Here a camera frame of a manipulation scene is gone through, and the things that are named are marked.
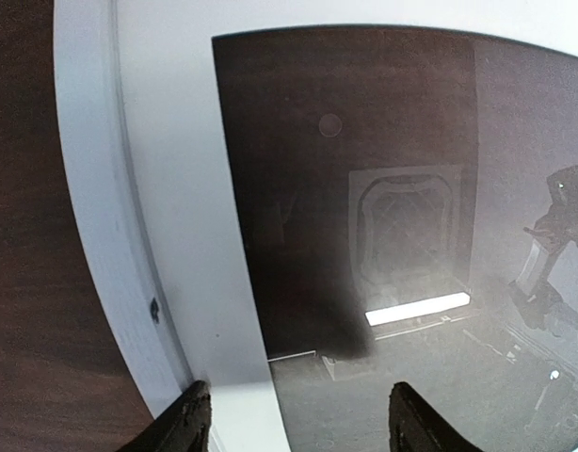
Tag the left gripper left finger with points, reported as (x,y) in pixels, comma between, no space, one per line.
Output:
(183,427)

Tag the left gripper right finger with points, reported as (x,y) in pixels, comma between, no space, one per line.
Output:
(416,426)

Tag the white mat board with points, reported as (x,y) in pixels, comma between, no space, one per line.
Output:
(184,176)

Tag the clear acrylic sheet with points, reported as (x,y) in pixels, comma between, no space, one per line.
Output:
(408,204)

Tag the white picture frame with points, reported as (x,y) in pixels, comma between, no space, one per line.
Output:
(95,141)

